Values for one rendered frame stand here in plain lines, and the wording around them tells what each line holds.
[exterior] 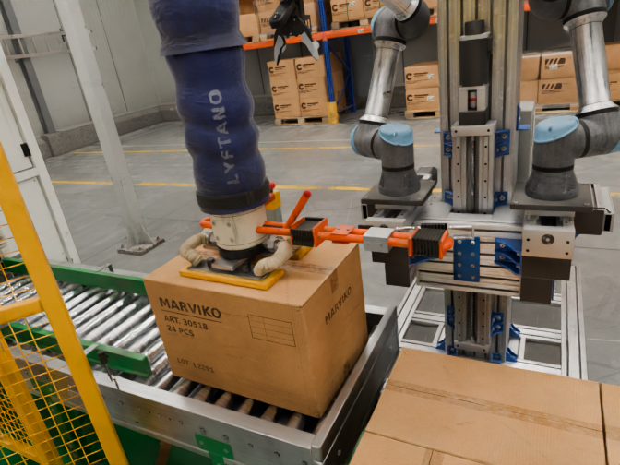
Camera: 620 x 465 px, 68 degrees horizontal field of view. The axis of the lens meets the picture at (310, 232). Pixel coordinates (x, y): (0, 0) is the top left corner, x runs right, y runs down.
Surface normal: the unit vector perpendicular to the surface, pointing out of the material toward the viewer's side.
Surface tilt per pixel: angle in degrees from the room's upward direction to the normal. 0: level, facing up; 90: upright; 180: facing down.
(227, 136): 70
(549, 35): 90
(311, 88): 90
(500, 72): 90
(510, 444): 0
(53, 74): 90
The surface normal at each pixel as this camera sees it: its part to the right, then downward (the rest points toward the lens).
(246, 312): -0.46, 0.40
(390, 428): -0.13, -0.91
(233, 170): 0.37, 0.02
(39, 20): 0.89, 0.07
